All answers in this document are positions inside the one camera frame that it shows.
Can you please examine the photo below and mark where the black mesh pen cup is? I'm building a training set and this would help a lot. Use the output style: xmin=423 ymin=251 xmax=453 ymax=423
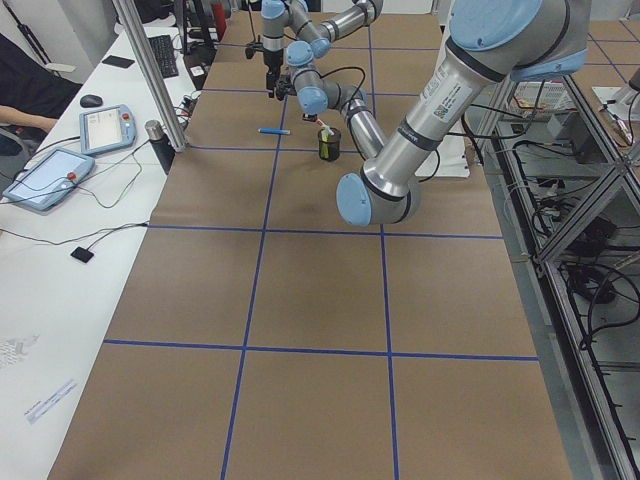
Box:
xmin=317 ymin=128 xmax=341 ymax=162

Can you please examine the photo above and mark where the blue highlighter pen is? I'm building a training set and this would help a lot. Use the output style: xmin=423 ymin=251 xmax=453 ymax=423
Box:
xmin=258 ymin=127 xmax=291 ymax=136

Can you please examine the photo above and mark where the red capped marker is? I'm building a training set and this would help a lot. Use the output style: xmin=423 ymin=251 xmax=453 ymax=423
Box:
xmin=316 ymin=119 xmax=330 ymax=138

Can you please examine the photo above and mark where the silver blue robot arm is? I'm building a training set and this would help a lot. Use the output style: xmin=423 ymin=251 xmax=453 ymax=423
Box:
xmin=261 ymin=0 xmax=384 ymax=98
xmin=279 ymin=1 xmax=591 ymax=226

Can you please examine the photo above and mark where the yellow highlighter pen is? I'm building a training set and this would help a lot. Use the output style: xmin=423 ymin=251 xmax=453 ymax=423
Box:
xmin=320 ymin=126 xmax=335 ymax=146

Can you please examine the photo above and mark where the black keyboard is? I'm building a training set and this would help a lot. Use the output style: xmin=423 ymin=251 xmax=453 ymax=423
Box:
xmin=148 ymin=34 xmax=179 ymax=78

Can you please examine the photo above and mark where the dark steel water bottle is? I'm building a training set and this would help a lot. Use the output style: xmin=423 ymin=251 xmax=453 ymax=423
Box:
xmin=144 ymin=119 xmax=175 ymax=175

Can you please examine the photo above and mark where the black phone on desk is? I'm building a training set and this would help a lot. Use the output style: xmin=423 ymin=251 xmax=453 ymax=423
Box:
xmin=102 ymin=55 xmax=135 ymax=69

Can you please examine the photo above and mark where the far teach pendant tablet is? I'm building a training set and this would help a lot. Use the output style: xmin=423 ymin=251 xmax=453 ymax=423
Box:
xmin=79 ymin=104 xmax=137 ymax=155

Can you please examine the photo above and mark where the teach pendant tablet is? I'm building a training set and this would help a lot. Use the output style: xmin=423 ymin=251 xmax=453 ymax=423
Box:
xmin=79 ymin=104 xmax=137 ymax=155
xmin=3 ymin=148 xmax=95 ymax=212

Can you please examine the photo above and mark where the black computer mouse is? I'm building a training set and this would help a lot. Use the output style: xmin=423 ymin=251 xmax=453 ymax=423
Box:
xmin=79 ymin=94 xmax=103 ymax=108

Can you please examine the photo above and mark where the person in black shirt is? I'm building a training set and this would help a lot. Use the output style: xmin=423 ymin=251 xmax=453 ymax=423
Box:
xmin=1 ymin=35 xmax=82 ymax=153

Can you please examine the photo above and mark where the near teach pendant tablet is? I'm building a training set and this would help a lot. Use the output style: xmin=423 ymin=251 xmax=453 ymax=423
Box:
xmin=3 ymin=148 xmax=95 ymax=212

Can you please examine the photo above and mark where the small black square pad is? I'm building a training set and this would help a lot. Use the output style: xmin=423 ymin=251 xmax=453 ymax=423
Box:
xmin=70 ymin=246 xmax=94 ymax=264

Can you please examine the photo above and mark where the white side desk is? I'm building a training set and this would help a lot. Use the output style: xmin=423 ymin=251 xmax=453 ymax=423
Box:
xmin=0 ymin=25 xmax=221 ymax=480

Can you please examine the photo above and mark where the paper label on desk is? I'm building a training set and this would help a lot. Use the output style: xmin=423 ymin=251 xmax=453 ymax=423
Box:
xmin=23 ymin=378 xmax=78 ymax=425

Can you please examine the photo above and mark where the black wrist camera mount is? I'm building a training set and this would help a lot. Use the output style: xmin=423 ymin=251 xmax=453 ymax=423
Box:
xmin=274 ymin=75 xmax=296 ymax=101

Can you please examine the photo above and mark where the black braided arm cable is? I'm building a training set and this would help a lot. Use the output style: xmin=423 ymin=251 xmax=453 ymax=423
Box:
xmin=319 ymin=66 xmax=370 ymax=116

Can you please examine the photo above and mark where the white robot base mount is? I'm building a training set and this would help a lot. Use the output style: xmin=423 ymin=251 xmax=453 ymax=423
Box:
xmin=415 ymin=135 xmax=470 ymax=178

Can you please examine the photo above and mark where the white wire basket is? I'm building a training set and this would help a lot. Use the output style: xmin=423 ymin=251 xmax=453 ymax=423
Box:
xmin=512 ymin=81 xmax=574 ymax=111

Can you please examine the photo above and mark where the aluminium frame rack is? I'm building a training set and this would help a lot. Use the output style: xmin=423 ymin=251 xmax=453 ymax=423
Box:
xmin=470 ymin=75 xmax=639 ymax=479

